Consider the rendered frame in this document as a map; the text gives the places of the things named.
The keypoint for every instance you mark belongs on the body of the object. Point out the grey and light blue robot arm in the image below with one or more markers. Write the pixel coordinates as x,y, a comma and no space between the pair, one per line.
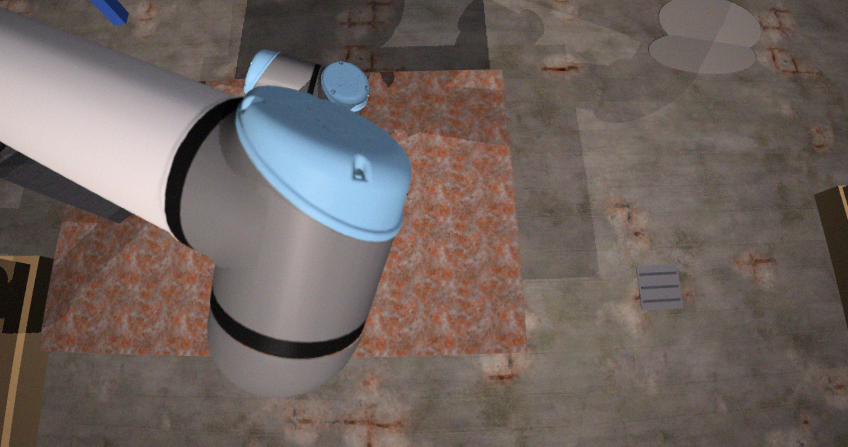
295,198

